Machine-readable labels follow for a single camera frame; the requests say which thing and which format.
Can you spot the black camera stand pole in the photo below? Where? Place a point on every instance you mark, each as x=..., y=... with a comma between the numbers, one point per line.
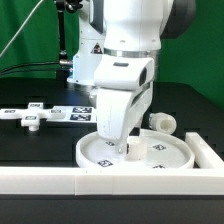
x=62, y=6

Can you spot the white marker sheet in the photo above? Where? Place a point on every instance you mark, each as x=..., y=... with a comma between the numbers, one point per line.
x=77, y=114

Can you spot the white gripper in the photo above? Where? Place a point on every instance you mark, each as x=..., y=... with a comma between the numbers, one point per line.
x=123, y=96

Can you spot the white L-shaped fence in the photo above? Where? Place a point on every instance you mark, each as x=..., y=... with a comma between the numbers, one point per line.
x=206, y=177

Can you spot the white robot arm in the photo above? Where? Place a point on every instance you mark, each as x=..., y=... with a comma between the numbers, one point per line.
x=125, y=28

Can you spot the white round table top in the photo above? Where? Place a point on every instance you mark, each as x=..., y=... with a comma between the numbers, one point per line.
x=151, y=149

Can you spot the white cross-shaped table base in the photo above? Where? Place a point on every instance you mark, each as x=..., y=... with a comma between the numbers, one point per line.
x=31, y=116

